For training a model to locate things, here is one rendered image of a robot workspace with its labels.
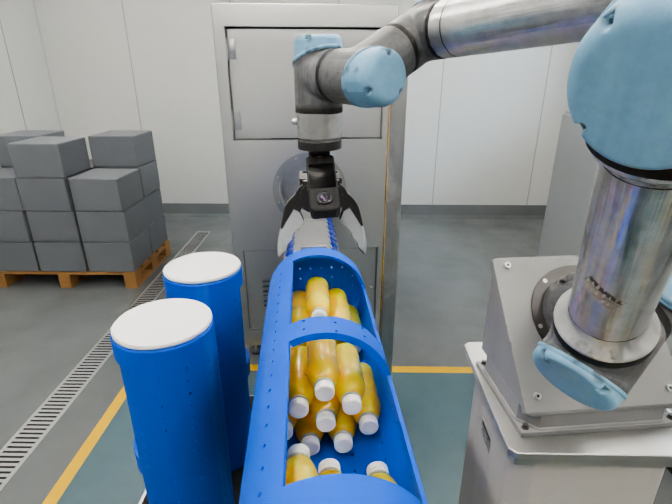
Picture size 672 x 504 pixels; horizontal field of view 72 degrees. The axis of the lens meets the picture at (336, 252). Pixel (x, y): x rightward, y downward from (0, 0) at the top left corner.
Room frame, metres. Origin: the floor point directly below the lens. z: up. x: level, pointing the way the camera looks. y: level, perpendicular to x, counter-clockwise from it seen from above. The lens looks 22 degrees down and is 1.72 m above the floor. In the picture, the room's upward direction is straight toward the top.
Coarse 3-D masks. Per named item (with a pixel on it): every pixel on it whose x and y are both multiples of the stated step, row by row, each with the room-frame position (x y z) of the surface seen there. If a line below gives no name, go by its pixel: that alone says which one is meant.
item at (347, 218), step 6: (342, 210) 0.75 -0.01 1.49; (348, 210) 0.74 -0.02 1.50; (342, 216) 0.74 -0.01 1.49; (348, 216) 0.74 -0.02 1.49; (354, 216) 0.74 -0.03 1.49; (342, 222) 0.74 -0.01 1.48; (348, 222) 0.74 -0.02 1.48; (354, 222) 0.74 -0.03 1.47; (348, 228) 0.74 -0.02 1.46; (354, 228) 0.74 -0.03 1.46; (360, 228) 0.74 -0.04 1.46; (354, 234) 0.74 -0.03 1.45; (360, 234) 0.74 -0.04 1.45; (360, 240) 0.74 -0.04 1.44; (360, 246) 0.74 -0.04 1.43; (366, 246) 0.75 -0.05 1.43
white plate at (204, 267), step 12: (204, 252) 1.69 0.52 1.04; (216, 252) 1.69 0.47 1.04; (168, 264) 1.57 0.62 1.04; (180, 264) 1.57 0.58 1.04; (192, 264) 1.57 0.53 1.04; (204, 264) 1.57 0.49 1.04; (216, 264) 1.57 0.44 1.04; (228, 264) 1.57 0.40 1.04; (240, 264) 1.58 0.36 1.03; (168, 276) 1.47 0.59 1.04; (180, 276) 1.47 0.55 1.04; (192, 276) 1.47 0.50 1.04; (204, 276) 1.47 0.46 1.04; (216, 276) 1.47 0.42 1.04; (228, 276) 1.49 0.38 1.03
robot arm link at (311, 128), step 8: (296, 120) 0.75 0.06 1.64; (304, 120) 0.73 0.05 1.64; (312, 120) 0.72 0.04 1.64; (320, 120) 0.72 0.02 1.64; (328, 120) 0.72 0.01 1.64; (336, 120) 0.73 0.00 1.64; (296, 128) 0.75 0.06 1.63; (304, 128) 0.73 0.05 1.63; (312, 128) 0.72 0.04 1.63; (320, 128) 0.72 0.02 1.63; (328, 128) 0.72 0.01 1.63; (336, 128) 0.73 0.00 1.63; (304, 136) 0.73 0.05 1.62; (312, 136) 0.72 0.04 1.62; (320, 136) 0.72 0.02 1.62; (328, 136) 0.72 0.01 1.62; (336, 136) 0.73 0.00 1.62
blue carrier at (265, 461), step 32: (288, 256) 1.23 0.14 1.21; (320, 256) 1.19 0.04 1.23; (288, 288) 1.02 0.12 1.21; (352, 288) 1.25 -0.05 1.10; (288, 320) 0.86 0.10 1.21; (320, 320) 0.83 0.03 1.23; (288, 352) 0.74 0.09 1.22; (256, 384) 0.74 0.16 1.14; (288, 384) 0.65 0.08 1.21; (384, 384) 0.83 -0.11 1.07; (256, 416) 0.62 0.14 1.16; (384, 416) 0.76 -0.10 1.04; (256, 448) 0.54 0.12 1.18; (288, 448) 0.74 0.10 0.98; (320, 448) 0.76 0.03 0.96; (352, 448) 0.75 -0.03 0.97; (384, 448) 0.70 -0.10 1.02; (256, 480) 0.48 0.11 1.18; (320, 480) 0.43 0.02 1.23; (352, 480) 0.43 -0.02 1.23; (384, 480) 0.45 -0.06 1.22; (416, 480) 0.53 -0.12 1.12
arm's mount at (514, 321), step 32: (544, 256) 0.80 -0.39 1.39; (576, 256) 0.80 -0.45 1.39; (512, 288) 0.75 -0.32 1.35; (544, 288) 0.75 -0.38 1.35; (512, 320) 0.70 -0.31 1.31; (544, 320) 0.70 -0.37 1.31; (512, 352) 0.66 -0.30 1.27; (512, 384) 0.65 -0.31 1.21; (544, 384) 0.63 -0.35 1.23; (640, 384) 0.64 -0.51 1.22; (512, 416) 0.63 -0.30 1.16; (544, 416) 0.60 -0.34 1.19; (576, 416) 0.61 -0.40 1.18; (608, 416) 0.61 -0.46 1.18; (640, 416) 0.62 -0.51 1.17
